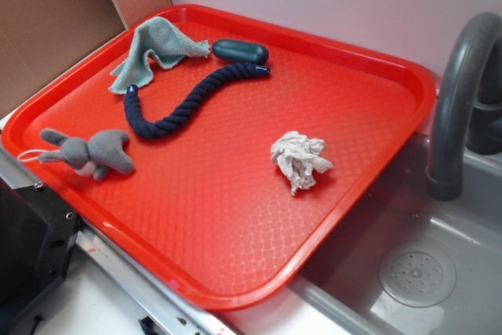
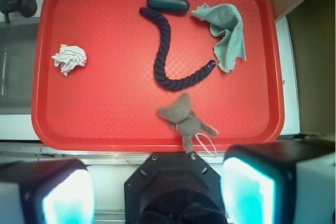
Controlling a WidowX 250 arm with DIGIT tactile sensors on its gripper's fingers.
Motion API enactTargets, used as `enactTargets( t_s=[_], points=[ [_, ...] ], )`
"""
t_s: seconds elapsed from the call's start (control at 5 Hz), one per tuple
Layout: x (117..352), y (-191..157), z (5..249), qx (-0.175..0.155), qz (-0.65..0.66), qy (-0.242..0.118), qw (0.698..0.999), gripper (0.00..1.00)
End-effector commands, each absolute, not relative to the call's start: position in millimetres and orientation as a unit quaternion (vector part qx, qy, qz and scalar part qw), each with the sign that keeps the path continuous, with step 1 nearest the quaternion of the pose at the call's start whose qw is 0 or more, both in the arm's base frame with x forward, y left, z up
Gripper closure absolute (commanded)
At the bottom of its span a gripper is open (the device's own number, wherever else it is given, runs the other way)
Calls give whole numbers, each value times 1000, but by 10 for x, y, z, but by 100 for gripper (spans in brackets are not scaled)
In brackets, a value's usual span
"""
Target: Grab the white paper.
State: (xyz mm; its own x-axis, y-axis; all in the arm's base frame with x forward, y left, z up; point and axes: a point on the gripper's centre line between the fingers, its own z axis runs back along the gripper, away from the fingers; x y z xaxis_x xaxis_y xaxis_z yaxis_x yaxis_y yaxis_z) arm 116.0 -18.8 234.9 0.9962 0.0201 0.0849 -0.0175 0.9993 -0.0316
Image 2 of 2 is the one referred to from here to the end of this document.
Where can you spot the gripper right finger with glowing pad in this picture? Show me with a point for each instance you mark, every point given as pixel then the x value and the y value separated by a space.
pixel 289 181

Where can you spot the black faucet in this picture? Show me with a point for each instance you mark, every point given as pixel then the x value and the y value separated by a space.
pixel 27 8

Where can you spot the crumpled white paper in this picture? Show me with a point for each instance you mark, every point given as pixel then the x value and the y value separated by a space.
pixel 68 57

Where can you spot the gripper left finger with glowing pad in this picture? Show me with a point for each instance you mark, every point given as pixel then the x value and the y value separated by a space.
pixel 47 192

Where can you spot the dark teal oval case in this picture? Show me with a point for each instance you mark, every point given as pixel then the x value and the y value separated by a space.
pixel 175 6

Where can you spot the steel sink basin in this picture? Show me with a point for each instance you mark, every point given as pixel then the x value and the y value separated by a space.
pixel 18 48

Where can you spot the grey plush toy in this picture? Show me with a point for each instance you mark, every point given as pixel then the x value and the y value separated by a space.
pixel 183 119

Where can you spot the red plastic tray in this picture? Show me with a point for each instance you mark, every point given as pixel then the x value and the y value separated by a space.
pixel 110 104

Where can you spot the light green cloth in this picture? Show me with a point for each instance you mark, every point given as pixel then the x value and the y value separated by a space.
pixel 225 22

